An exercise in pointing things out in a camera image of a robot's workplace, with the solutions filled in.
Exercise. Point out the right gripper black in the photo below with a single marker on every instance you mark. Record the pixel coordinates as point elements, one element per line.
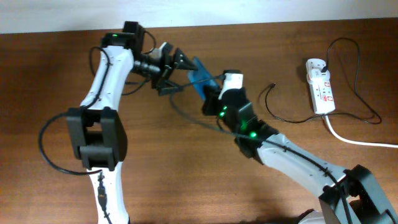
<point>212,101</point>

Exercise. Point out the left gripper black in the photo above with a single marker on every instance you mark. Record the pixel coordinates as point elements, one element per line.
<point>167,68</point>

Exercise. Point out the blue smartphone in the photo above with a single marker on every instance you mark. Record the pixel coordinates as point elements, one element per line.
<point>202,77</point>

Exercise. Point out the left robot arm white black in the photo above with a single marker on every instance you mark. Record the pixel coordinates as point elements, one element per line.
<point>97,134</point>

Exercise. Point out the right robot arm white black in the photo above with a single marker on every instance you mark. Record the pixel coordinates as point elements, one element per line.
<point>345,195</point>

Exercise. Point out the white charger adapter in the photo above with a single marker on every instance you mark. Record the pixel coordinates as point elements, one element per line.
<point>316,76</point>

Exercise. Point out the white power strip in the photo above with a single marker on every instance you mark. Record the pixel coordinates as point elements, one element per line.
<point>321,93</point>

